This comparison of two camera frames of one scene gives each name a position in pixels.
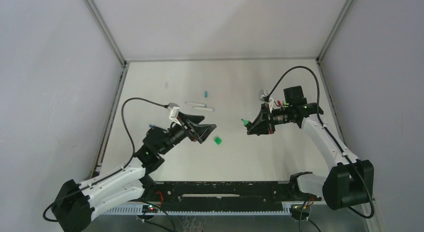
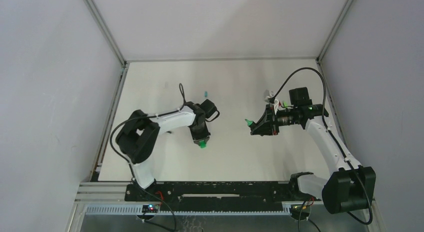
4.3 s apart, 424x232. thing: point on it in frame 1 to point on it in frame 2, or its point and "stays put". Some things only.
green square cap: x=217 y=140 to x=202 y=144
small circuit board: x=149 y=209 stays put
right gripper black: x=265 y=117 stays put
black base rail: x=218 y=195 stays put
